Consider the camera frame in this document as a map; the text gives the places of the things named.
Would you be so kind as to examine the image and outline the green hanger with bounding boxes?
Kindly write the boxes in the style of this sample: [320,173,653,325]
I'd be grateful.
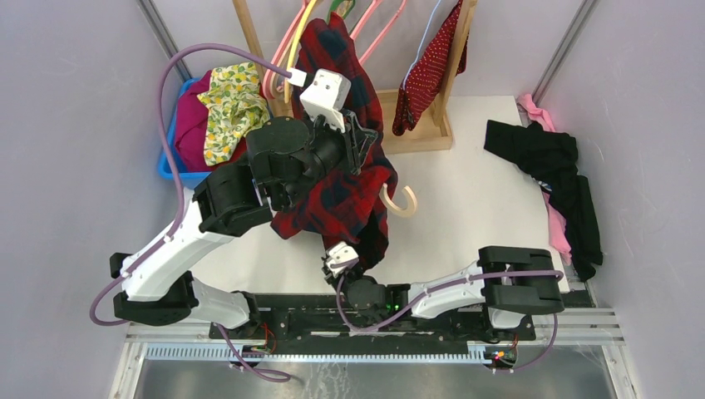
[327,0,357,22]

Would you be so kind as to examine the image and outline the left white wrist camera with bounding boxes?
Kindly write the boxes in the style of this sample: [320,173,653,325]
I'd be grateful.
[286,68,352,131]

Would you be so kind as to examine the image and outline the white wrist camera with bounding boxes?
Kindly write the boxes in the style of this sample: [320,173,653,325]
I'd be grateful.
[323,241,359,277]
[286,68,352,131]

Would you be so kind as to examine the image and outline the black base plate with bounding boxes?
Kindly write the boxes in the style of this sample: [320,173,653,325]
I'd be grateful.
[226,293,536,355]

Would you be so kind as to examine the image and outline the yellow hanger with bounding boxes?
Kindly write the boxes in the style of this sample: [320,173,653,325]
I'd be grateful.
[283,0,318,104]

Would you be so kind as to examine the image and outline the red polka dot skirt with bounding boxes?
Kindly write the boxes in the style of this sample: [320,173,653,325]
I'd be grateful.
[392,1,463,136]

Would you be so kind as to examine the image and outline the blue plastic bin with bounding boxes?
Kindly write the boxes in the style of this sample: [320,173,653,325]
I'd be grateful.
[158,76,213,192]

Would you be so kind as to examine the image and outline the lemon print garment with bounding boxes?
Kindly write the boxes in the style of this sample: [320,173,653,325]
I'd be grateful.
[197,62,270,166]

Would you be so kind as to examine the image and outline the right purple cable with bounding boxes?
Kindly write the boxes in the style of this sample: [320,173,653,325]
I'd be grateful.
[334,259,565,373]

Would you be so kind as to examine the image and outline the pink hanger right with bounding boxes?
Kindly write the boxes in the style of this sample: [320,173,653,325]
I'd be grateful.
[349,0,410,67]

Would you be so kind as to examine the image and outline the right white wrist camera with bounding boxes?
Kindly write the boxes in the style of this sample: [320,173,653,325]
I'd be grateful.
[323,241,359,277]

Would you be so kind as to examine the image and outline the pink garment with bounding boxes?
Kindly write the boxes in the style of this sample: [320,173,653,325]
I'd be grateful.
[516,94,572,265]

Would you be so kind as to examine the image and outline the pink hanger left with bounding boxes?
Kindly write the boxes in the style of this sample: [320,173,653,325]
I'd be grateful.
[261,0,308,100]

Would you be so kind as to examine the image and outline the red black plaid garment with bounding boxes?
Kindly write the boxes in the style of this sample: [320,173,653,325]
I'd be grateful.
[270,14,398,270]

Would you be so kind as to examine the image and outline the magenta garment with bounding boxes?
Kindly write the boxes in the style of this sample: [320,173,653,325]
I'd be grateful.
[174,71,211,172]

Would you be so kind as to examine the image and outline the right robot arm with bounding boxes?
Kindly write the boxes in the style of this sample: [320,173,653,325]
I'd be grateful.
[323,244,564,339]

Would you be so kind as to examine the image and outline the wooden hanger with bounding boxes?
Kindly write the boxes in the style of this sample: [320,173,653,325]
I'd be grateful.
[379,184,418,219]

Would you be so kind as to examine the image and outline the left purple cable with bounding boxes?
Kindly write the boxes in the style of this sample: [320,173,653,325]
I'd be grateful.
[89,43,293,384]

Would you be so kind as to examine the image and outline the pink hanger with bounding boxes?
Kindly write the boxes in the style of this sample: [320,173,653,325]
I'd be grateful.
[261,0,308,100]
[349,0,410,67]

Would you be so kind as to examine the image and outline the wooden hanger rack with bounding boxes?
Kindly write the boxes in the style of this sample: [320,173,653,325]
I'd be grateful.
[232,0,478,154]

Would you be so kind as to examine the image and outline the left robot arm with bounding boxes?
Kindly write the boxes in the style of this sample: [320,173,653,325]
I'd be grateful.
[110,110,378,338]

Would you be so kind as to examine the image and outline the light blue wire hanger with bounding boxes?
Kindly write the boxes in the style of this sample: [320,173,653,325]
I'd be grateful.
[401,0,443,90]

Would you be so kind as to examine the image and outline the purple cable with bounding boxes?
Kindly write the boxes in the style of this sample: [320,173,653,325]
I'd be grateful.
[334,259,565,373]
[89,43,293,384]

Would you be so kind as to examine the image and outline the white cable duct strip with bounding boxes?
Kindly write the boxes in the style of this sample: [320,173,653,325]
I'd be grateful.
[145,343,491,365]

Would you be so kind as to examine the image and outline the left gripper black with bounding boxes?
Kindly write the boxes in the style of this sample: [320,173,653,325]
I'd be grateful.
[279,108,379,210]

